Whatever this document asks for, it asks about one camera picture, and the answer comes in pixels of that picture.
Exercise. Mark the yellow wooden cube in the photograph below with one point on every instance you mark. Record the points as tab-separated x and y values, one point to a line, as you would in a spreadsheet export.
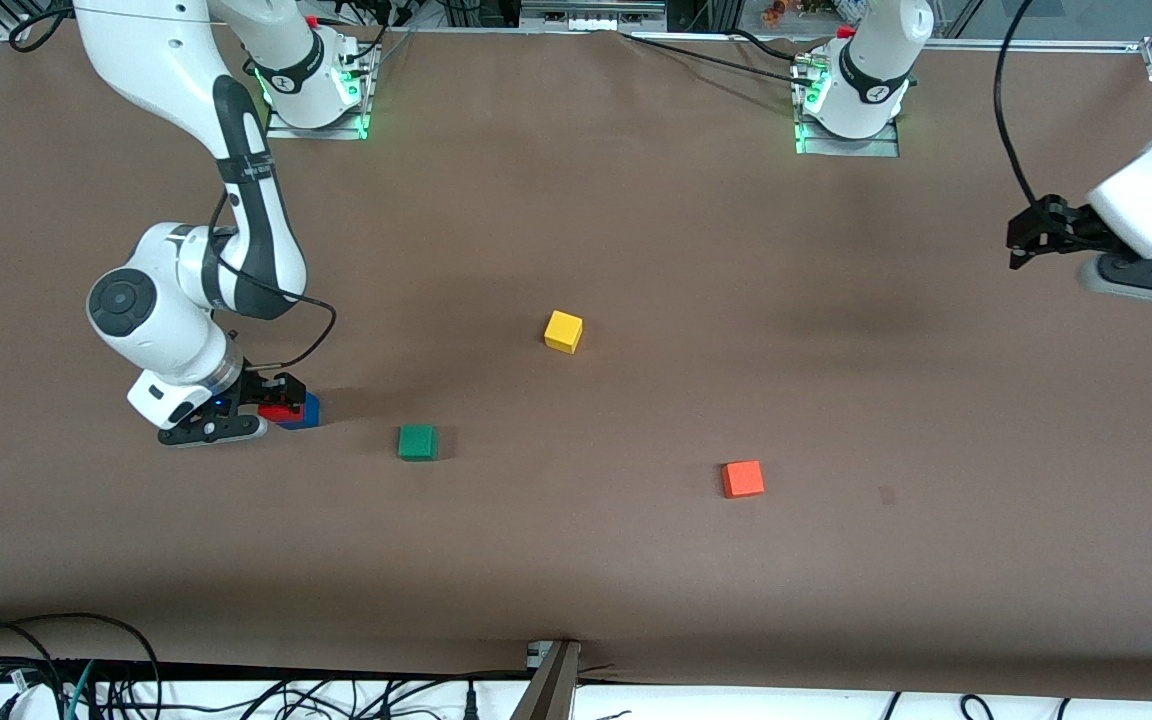
563	332

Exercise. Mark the red wooden cube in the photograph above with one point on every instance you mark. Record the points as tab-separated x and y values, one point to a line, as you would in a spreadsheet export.
281	412

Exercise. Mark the aluminium table rail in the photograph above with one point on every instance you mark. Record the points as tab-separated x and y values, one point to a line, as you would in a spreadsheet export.
1066	45

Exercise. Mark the brown table cover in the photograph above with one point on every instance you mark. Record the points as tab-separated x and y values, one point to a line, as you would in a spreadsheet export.
576	560

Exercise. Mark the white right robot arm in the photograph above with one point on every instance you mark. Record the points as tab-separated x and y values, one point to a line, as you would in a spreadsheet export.
156	330

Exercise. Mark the blue wooden cube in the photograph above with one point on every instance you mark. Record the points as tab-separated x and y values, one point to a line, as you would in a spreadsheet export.
309	415

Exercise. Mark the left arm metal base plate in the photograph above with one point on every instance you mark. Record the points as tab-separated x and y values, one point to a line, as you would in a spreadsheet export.
846	148

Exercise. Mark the aluminium profile beam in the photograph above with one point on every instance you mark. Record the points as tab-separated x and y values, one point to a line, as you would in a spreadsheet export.
551	690

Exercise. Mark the orange wooden cube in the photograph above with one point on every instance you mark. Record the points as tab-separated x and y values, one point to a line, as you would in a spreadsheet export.
743	479

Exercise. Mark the green wooden cube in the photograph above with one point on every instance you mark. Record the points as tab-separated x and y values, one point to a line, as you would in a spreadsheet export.
417	443

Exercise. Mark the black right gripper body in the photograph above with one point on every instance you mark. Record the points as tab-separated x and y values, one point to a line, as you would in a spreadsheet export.
254	388

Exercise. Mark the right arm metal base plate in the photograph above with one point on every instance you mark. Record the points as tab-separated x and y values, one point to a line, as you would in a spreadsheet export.
316	133

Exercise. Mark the small orange figurine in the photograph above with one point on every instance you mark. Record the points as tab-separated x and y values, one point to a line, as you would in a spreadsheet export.
774	12

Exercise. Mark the silver frame piece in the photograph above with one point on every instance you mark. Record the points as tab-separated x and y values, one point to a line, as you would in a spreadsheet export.
591	18

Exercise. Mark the small metal bracket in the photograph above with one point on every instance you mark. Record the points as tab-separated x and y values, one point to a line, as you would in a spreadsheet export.
536	655

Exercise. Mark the black power plug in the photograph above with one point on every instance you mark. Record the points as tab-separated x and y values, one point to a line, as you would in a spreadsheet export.
471	705

